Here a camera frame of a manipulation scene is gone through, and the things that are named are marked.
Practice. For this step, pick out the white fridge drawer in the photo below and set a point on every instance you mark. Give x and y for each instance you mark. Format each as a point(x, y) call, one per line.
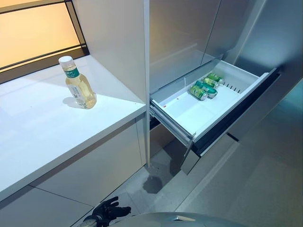
point(189, 113)

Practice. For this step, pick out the silver robot torso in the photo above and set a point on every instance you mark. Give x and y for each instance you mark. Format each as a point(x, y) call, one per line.
point(177, 221)

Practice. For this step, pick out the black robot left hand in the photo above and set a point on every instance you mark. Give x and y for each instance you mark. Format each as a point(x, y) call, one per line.
point(106, 210)

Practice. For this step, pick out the lit orange window panel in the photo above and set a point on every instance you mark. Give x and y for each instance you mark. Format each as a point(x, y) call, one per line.
point(30, 30)

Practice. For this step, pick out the tall white cabinet panel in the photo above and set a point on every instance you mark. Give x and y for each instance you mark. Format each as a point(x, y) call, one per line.
point(113, 47)

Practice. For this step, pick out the stainless steel fridge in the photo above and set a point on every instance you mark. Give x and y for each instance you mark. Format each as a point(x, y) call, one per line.
point(180, 35)

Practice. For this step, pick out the yellow tea drink bottle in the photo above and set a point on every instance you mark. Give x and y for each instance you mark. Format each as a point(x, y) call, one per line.
point(80, 89)

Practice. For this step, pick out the green drink can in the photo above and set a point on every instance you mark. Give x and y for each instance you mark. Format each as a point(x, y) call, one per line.
point(215, 79)
point(209, 88)
point(197, 92)

